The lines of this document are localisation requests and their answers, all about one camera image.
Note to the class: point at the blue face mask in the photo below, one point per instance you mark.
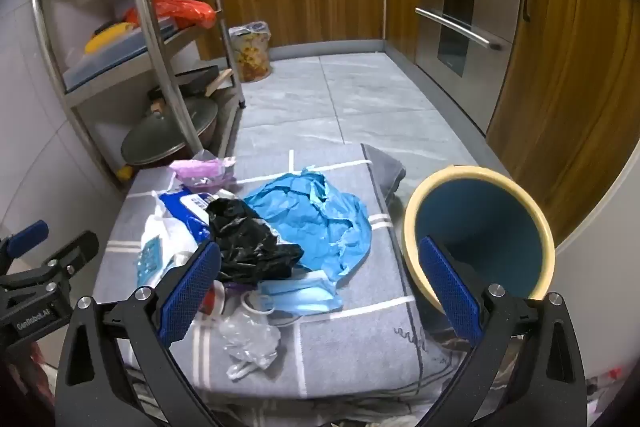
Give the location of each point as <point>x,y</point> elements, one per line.
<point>300,297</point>

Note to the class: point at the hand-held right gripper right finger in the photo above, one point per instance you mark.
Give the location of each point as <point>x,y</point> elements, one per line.
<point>450,292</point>

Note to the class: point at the grey checked blanket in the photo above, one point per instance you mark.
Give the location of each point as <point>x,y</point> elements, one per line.
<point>340,347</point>

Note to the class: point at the stainless steel oven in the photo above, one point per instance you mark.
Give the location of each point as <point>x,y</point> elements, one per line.
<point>470,7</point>

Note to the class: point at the purple plastic packet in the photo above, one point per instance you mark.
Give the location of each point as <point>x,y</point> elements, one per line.
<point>200,172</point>

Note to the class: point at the clear storage box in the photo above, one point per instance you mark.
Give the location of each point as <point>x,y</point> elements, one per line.
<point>105,62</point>

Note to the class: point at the blue paper sheet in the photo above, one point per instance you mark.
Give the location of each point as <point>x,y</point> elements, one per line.
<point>320,217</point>

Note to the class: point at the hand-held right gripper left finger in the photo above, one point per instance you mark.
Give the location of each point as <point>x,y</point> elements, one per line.
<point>190,292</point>

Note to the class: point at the small yellow object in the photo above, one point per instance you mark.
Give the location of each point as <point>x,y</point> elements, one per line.
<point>125,173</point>

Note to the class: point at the white plastic bag blue print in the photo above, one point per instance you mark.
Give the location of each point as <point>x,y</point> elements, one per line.
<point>155,247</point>

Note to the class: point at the stainless steel shelf rack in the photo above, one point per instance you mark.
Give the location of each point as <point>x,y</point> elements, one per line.
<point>150,32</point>

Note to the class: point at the blue wet wipes packet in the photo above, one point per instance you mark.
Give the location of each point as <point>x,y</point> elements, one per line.
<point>187,207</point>

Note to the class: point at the printed snack bag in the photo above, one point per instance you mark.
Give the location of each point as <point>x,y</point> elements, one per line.
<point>250,52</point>

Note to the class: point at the red and white wrapper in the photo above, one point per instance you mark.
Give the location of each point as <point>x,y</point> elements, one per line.
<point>214,299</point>

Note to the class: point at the clear plastic wrapper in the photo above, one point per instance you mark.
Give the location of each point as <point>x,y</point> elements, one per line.
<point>250,337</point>

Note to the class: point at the teal wastebasket with yellow rim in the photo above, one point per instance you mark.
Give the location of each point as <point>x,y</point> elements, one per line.
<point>490,217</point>

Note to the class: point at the glass pan lid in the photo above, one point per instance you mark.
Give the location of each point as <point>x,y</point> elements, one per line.
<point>165,132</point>

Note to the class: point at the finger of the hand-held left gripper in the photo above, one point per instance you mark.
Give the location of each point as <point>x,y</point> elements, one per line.
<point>27,236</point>
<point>75,252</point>

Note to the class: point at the black plastic bag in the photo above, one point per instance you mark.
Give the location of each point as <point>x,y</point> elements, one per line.
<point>245,242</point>

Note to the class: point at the yellow plastic item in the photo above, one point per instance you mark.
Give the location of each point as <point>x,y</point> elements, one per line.
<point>107,37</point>

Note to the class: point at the orange plastic bag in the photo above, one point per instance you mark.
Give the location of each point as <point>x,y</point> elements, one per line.
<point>185,9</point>

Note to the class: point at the black frying pan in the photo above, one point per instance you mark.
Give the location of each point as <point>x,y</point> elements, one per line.
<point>195,82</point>

